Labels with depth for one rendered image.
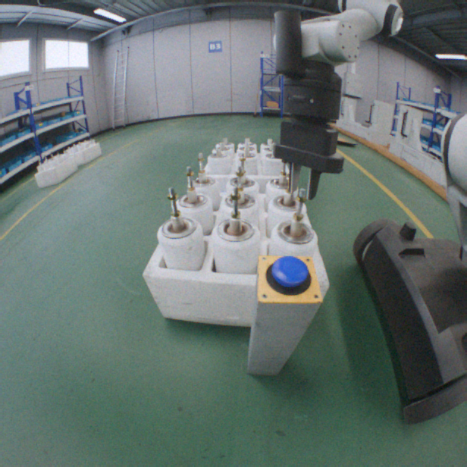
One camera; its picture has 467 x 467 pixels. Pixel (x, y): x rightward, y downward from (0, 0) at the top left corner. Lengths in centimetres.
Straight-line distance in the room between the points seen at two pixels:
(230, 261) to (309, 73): 34
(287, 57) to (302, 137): 12
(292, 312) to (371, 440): 44
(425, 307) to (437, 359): 12
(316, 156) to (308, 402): 48
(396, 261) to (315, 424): 43
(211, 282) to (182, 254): 8
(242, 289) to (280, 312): 19
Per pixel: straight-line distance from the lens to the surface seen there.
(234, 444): 49
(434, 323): 51
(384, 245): 62
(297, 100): 30
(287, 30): 30
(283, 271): 22
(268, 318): 24
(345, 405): 55
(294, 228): 40
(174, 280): 43
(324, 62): 32
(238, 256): 39
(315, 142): 31
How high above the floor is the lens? 49
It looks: 37 degrees down
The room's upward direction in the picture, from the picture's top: 1 degrees counter-clockwise
